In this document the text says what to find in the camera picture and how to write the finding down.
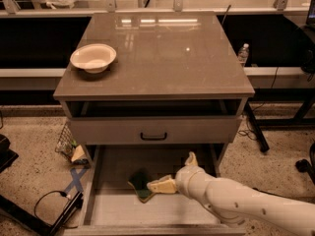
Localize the black stand leg left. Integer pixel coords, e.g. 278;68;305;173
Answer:
0;192;83;236

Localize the blue tape cross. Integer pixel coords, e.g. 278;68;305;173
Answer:
64;167;88;194

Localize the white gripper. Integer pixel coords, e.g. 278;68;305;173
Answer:
147;151;211;200

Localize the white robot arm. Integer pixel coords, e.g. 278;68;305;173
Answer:
147;151;315;236

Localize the open middle drawer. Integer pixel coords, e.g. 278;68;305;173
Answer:
64;145;245;236

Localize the clear plastic water bottle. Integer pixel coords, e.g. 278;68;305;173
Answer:
237;43;249;67

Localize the closed upper drawer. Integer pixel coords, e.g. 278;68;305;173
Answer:
69;117;241;145

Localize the black cable on floor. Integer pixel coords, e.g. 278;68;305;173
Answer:
32;190;74;229

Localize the black table leg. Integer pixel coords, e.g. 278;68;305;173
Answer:
244;102;270;153

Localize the wire mesh basket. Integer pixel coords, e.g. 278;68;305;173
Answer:
55;124;89;165

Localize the green yellow sponge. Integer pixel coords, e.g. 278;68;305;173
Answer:
128;169;155;204

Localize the white bowl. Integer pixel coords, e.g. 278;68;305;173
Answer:
70;43;117;74

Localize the black chair base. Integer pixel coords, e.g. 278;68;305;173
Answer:
295;143;315;185

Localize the grey drawer cabinet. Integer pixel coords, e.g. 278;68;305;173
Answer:
52;11;256;236

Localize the black drawer handle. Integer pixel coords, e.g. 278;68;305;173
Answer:
140;132;168;141

